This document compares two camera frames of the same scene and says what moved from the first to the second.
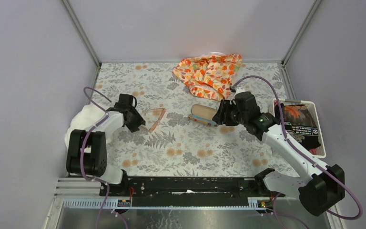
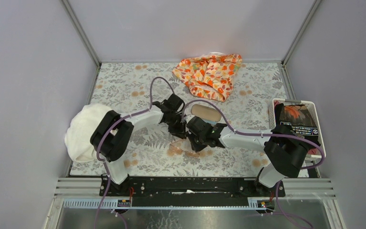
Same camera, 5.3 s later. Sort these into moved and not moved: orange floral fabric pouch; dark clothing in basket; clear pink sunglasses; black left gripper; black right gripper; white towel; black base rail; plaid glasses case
Moved: clear pink sunglasses; black left gripper; black right gripper
Not moved: white towel; dark clothing in basket; plaid glasses case; orange floral fabric pouch; black base rail
